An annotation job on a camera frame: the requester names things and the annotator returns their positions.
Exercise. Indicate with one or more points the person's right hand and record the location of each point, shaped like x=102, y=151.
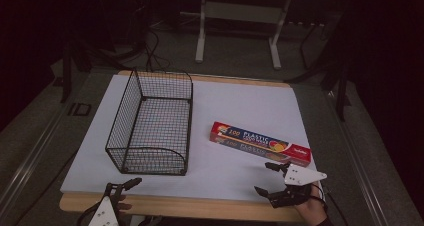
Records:
x=313, y=211

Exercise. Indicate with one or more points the person's left hand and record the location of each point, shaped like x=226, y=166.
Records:
x=124, y=206

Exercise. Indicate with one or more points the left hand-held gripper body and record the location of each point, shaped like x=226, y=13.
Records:
x=105, y=212

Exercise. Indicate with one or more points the white metal table frame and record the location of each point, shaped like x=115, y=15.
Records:
x=200, y=36

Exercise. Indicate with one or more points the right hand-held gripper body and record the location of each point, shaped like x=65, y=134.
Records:
x=300, y=177

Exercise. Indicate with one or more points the red plastic wrap box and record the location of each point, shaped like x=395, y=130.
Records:
x=260, y=142

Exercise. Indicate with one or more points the white paper sheet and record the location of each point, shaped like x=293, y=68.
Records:
x=233, y=102

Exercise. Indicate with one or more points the metal floor rail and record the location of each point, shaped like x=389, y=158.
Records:
x=31, y=156
x=358, y=159

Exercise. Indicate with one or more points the black floor bracket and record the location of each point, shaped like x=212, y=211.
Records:
x=79, y=109

